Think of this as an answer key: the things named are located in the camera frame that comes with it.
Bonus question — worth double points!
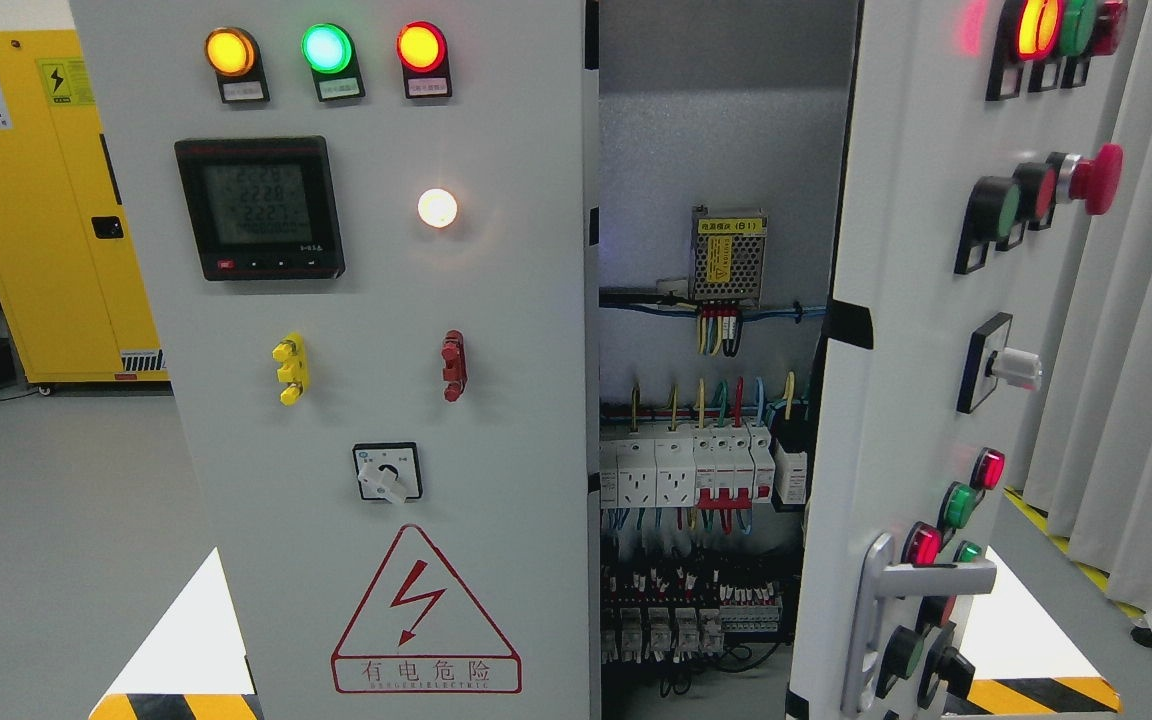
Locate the black surge protector block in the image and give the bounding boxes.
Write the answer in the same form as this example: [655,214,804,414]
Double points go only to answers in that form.
[771,404,814,511]

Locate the red electric warning sticker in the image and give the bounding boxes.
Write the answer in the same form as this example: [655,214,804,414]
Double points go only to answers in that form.
[332,524,522,694]

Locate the amber indicator lamp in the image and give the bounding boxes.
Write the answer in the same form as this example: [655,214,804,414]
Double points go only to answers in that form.
[204,26,270,104]

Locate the grey cabinet door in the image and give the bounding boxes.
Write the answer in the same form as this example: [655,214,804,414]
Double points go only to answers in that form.
[70,1,596,719]
[786,1,1132,719]

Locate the red mushroom emergency button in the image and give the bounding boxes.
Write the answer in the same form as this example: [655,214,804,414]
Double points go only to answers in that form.
[1046,143,1124,217]

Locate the grey curtain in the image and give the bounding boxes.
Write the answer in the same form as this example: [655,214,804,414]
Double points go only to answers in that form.
[1023,1,1152,632]

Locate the silver door handle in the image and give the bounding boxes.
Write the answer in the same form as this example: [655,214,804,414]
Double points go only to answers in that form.
[841,532,996,719]

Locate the white indicator lamp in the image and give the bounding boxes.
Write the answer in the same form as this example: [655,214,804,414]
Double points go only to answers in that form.
[417,187,460,229]

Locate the perforated metal power supply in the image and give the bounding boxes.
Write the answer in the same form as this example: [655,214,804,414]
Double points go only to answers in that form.
[687,205,768,306]

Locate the white socket breaker row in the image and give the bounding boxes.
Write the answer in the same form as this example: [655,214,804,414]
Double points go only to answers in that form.
[599,420,776,510]

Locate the yellow safety cabinet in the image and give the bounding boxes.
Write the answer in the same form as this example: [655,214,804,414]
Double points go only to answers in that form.
[0,29,168,386]

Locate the black digital power meter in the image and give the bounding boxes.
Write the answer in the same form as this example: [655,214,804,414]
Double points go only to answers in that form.
[174,135,346,281]

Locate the green indicator lamp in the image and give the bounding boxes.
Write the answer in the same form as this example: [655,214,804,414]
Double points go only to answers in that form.
[300,23,366,103]

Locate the black relay terminal row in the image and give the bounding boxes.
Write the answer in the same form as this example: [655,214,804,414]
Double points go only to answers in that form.
[599,553,796,664]

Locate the red indicator lamp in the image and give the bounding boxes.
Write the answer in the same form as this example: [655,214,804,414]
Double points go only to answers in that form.
[396,20,453,100]

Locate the red terminal post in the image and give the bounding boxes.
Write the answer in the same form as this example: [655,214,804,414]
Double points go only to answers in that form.
[440,331,468,402]

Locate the yellow terminal post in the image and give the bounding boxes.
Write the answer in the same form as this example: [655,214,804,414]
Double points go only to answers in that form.
[271,332,310,406]

